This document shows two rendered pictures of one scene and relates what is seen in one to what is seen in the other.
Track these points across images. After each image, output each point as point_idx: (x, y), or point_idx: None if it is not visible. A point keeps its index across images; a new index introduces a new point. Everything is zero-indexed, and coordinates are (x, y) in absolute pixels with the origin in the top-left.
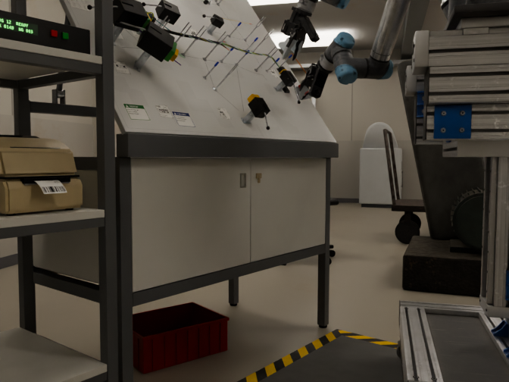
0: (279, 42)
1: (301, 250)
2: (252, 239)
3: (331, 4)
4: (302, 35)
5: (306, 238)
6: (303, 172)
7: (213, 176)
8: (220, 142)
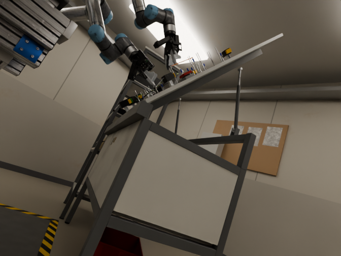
0: (173, 62)
1: (95, 198)
2: (98, 173)
3: (155, 20)
4: (168, 47)
5: (101, 190)
6: (126, 134)
7: (110, 140)
8: (111, 124)
